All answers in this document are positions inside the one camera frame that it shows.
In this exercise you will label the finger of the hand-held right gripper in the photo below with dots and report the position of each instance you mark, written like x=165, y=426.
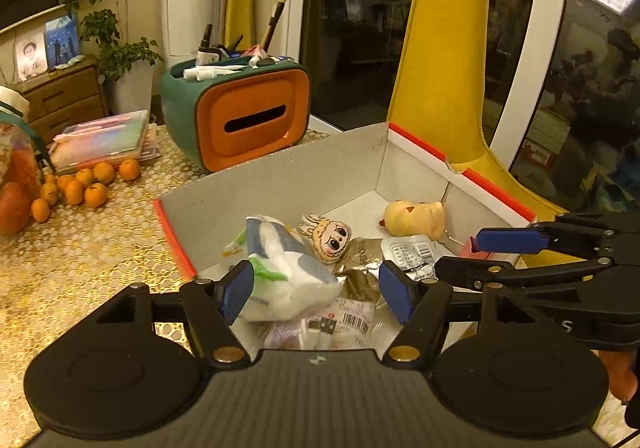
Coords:
x=510, y=240
x=465, y=268

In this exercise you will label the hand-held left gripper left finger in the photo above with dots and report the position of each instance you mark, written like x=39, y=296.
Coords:
x=237, y=290

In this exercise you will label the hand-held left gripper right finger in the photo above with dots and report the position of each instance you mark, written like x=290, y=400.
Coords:
x=395, y=290

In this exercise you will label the silver packet white label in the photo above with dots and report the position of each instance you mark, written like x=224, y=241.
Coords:
x=410, y=253

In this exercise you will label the brown silver foil packet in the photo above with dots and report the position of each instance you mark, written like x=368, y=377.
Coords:
x=362, y=253

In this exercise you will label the clear plastic packet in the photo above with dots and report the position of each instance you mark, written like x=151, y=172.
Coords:
x=350, y=315

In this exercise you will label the blue white tissue pack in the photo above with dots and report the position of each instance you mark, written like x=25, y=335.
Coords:
x=295, y=278

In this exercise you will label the yellow doll head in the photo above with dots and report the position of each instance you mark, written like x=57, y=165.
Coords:
x=415, y=218

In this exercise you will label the red cardboard box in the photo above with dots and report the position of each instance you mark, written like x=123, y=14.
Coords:
x=280, y=178

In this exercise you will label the gold patterned desktop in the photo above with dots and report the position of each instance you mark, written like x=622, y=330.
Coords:
x=100, y=268

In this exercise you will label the person's right hand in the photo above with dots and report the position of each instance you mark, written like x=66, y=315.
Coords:
x=620, y=370

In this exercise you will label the cream patterned cushion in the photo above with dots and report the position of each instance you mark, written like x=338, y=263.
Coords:
x=612, y=423

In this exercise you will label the magazine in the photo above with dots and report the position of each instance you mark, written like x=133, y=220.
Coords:
x=151, y=145

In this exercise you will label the pile of oranges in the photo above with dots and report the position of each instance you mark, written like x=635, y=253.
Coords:
x=95, y=194

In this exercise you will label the green orange tissue box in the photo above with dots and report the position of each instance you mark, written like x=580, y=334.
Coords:
x=250, y=118

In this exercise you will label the yellow leather chair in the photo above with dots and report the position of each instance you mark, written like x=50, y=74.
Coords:
x=440, y=53

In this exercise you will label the pastel plastic case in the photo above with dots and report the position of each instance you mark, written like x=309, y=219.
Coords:
x=100, y=140

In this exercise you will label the white tube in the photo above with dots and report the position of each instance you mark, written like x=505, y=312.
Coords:
x=215, y=73

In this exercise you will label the white plant pot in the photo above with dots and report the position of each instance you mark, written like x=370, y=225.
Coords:
x=131, y=90

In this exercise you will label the red apple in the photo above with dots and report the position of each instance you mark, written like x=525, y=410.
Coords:
x=12, y=208

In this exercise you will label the black pen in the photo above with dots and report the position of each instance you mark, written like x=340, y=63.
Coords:
x=235, y=43

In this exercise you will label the black bottle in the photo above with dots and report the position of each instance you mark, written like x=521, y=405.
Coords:
x=205, y=44

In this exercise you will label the wooden sideboard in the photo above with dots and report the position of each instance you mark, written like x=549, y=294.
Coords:
x=65, y=98

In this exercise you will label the printed fruit bag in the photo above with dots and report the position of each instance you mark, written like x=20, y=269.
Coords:
x=15, y=148

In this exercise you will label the calligraphy brush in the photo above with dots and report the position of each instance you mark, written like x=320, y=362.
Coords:
x=275, y=18

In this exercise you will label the blue picture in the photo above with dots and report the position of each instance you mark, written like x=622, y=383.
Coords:
x=62, y=40

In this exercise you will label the portrait photo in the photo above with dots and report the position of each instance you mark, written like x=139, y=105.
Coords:
x=30, y=57

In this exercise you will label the white door frame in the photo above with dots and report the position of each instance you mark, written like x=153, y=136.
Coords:
x=540, y=28
x=299, y=3

